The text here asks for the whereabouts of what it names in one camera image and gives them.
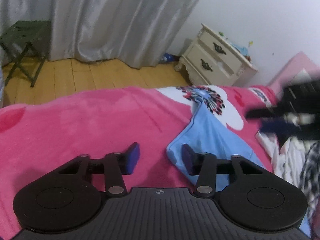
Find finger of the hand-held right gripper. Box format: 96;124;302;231
260;120;300;137
246;107;284;120

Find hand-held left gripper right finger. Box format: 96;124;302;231
181;144;263;197

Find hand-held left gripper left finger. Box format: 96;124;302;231
59;142;140;197

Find light blue shirt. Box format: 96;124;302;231
166;100;312;240

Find white garment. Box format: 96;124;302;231
256;130;313;188

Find pink white bed headboard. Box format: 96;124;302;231
267;51;320;98

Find black white plaid shirt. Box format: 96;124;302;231
299;141;320;213

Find small light blue item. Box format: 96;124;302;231
232;42;251;56

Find pink floral blanket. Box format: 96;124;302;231
0;85;283;238

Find cream bedside cabinet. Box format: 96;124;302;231
175;24;259;87

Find small blue object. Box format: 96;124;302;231
160;53;179;63

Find grey curtain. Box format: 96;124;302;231
0;0;210;69

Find green folding stool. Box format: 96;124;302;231
0;20;52;88

